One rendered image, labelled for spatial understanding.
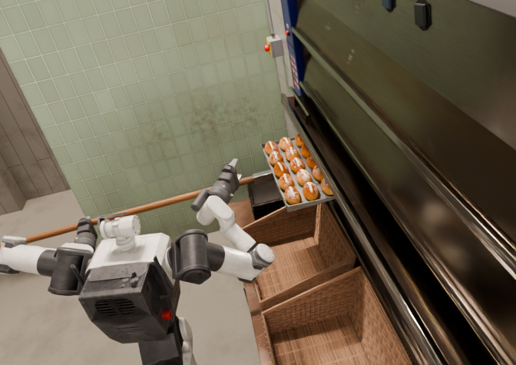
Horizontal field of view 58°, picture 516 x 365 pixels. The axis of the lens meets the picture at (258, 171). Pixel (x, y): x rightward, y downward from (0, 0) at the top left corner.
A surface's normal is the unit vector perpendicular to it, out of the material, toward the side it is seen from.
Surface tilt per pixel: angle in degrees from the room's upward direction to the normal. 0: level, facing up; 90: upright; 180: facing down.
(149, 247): 0
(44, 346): 0
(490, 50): 90
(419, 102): 70
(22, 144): 90
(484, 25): 90
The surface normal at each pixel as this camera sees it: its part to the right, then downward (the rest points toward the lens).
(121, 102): 0.18, 0.51
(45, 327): -0.18, -0.82
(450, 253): -0.97, -0.04
